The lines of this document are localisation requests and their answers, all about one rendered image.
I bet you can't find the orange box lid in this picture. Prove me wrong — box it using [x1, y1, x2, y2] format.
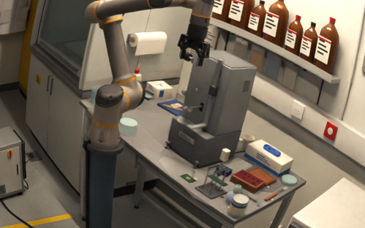
[247, 167, 278, 186]

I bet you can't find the pale blue flask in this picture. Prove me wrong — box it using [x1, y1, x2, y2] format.
[225, 183, 243, 206]

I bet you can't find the grey floor unit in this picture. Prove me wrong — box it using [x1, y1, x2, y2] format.
[0, 126, 28, 205]

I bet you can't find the grey tensiometer beam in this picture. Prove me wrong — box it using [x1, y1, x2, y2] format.
[181, 104, 205, 115]

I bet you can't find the small white block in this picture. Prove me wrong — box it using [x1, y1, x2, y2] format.
[219, 147, 232, 162]

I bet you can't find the teal beaker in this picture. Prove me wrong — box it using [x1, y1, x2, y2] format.
[89, 83, 103, 105]

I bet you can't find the orange-handled tool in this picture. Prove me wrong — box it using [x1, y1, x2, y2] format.
[263, 186, 290, 202]

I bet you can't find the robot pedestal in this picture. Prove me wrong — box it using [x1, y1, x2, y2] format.
[83, 134, 125, 228]

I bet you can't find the white and blue small box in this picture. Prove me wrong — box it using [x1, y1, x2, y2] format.
[145, 80, 174, 100]

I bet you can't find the dark grey column slider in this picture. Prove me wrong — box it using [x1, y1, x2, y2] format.
[207, 84, 219, 98]

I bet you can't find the white cabinet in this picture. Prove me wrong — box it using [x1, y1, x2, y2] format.
[287, 177, 365, 228]

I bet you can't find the grey tensiometer body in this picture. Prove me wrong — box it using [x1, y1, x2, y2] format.
[166, 50, 257, 169]

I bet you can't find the white mug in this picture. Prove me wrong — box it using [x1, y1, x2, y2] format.
[238, 134, 257, 152]

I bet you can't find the white paper towel roll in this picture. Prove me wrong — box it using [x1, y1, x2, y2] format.
[127, 31, 168, 57]

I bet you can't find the red weight box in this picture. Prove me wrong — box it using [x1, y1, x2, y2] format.
[230, 169, 266, 194]

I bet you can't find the yellow cabinet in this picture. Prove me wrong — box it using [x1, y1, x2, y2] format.
[18, 0, 39, 96]

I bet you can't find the brown labelled bottle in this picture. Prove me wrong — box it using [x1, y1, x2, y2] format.
[262, 0, 290, 48]
[314, 17, 340, 75]
[211, 0, 231, 23]
[227, 0, 255, 30]
[284, 15, 304, 56]
[247, 0, 267, 38]
[299, 21, 319, 64]

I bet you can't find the grey fume cupboard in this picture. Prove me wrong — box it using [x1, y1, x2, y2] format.
[25, 0, 190, 194]

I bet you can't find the grey wire rack stand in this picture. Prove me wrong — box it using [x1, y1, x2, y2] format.
[195, 164, 233, 200]

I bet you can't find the black cable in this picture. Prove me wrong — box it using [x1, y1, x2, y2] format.
[0, 177, 36, 228]

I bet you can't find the white round jar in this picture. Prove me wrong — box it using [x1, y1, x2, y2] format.
[227, 193, 250, 219]

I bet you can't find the grey floor socket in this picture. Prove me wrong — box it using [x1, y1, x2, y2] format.
[25, 151, 42, 163]

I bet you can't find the white wall paper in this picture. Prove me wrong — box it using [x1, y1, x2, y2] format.
[204, 24, 222, 50]

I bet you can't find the green card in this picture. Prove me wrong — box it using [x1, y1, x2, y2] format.
[180, 172, 197, 184]

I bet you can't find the teal round dish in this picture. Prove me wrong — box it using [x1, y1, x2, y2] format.
[118, 117, 139, 137]

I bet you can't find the grey lab table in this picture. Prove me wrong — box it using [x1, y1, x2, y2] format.
[79, 96, 307, 228]

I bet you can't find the white and blue tissue box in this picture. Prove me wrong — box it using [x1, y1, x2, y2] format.
[244, 139, 295, 178]

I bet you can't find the teal flat disc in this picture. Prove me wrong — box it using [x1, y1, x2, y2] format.
[280, 173, 298, 186]

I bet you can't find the grey wall shelf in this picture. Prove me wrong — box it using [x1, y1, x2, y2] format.
[208, 17, 341, 106]

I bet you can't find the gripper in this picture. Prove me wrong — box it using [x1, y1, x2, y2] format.
[178, 23, 211, 67]

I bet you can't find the red wall socket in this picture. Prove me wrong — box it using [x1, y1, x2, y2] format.
[323, 121, 339, 142]

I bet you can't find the white wall socket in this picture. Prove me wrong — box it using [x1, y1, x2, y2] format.
[290, 99, 306, 121]

